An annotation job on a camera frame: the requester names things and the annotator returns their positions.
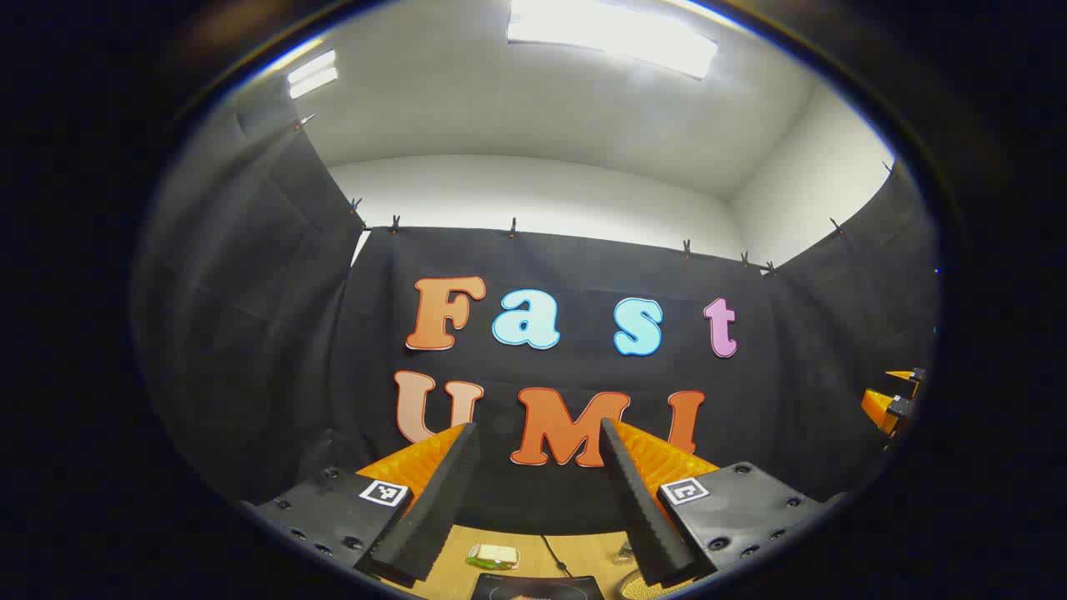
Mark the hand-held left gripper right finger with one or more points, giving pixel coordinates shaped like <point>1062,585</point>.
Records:
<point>646,525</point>

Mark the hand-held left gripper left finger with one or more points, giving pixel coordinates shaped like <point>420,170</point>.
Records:
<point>433,517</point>

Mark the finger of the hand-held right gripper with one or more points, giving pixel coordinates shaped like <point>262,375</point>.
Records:
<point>879,407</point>
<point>909,379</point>

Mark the stainless steel pot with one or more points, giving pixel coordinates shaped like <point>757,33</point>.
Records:
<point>627,583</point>

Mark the black induction cooktop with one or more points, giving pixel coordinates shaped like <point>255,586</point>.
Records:
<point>538,588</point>

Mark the clear plastic water bottle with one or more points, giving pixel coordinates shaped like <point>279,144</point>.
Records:
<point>625,552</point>

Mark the large pile of soybeans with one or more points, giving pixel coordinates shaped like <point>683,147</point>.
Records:
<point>642,590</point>

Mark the sandwich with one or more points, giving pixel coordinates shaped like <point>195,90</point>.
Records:
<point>492,556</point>

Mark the black backdrop cloth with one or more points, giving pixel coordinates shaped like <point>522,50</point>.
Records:
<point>275,350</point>

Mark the row of cloth clips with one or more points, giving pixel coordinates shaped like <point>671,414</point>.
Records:
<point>513,227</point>

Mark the large ceiling light panel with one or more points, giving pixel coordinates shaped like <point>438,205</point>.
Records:
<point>613,33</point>

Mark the small ceiling light panel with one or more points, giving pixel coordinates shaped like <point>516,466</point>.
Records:
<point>313,73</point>

